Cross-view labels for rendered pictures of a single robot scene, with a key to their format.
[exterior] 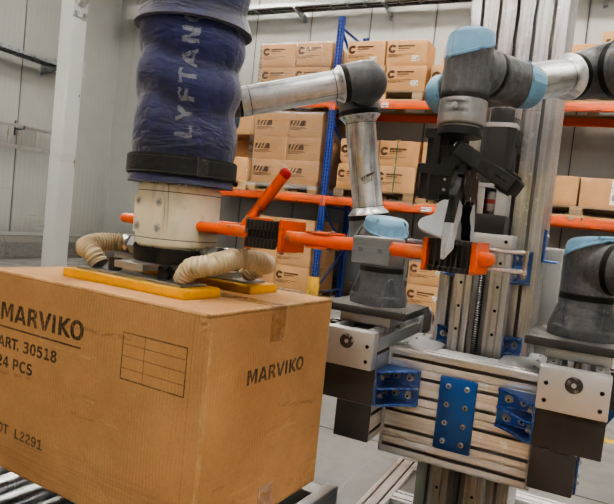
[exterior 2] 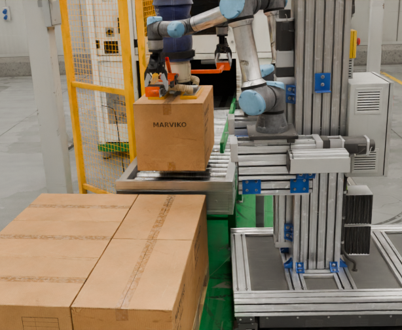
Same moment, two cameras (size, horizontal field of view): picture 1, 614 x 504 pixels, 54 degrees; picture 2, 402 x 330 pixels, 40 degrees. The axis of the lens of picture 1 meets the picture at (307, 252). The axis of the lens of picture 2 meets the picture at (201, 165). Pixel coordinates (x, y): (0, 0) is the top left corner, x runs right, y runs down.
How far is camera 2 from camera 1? 2.84 m
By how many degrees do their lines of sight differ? 67
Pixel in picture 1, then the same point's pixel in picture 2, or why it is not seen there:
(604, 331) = (263, 127)
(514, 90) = (164, 34)
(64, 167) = (375, 10)
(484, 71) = (149, 31)
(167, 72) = not seen: hidden behind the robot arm
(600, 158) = not seen: outside the picture
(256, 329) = (154, 110)
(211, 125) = (165, 40)
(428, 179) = not seen: hidden behind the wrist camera
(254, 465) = (163, 153)
